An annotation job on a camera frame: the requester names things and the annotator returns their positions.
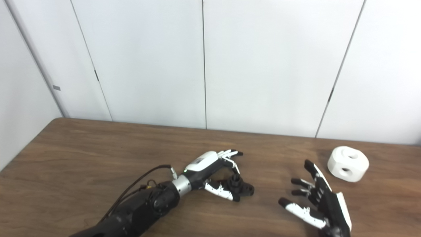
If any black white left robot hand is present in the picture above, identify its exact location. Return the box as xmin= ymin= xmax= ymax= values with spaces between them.
xmin=184 ymin=149 xmax=244 ymax=202

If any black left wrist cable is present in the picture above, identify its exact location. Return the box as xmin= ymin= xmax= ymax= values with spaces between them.
xmin=99 ymin=165 xmax=178 ymax=224

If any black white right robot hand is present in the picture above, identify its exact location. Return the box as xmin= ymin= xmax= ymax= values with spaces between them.
xmin=278 ymin=160 xmax=352 ymax=237

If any round white plastic piece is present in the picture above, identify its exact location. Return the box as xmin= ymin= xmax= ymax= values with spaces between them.
xmin=327 ymin=146 xmax=369 ymax=182

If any black plastic holder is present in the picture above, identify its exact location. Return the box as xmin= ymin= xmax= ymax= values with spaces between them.
xmin=227 ymin=174 xmax=255 ymax=202

